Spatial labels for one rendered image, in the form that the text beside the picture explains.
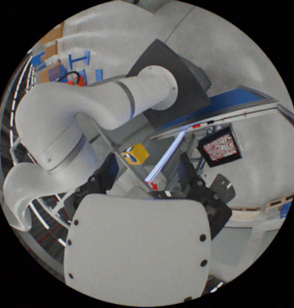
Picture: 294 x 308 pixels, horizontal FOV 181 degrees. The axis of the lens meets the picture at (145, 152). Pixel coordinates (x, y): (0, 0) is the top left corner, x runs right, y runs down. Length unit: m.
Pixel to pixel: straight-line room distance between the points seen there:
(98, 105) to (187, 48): 1.29
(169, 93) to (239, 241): 6.08
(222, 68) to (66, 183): 1.40
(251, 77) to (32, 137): 1.49
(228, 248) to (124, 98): 6.15
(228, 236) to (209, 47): 6.51
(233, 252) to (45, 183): 6.09
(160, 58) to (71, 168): 0.40
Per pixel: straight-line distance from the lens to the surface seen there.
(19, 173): 0.27
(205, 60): 1.30
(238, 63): 1.35
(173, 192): 0.37
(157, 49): 0.39
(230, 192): 0.64
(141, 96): 0.24
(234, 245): 6.04
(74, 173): 0.19
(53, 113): 0.16
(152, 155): 1.24
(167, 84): 0.36
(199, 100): 0.34
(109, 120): 0.20
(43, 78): 7.68
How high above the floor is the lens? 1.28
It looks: 29 degrees down
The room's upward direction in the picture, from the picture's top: 137 degrees counter-clockwise
